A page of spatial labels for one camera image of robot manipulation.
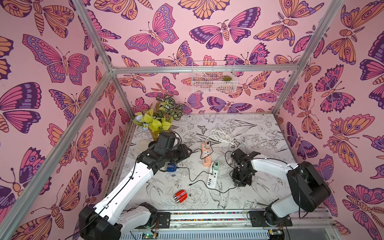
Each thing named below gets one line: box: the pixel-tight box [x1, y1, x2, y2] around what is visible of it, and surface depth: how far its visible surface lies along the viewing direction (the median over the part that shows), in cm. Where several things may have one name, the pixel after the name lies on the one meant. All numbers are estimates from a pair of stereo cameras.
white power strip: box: [207, 161, 218, 189], surface depth 86 cm
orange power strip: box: [201, 142, 211, 167], surface depth 95 cm
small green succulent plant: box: [222, 75, 232, 81], surface depth 95 cm
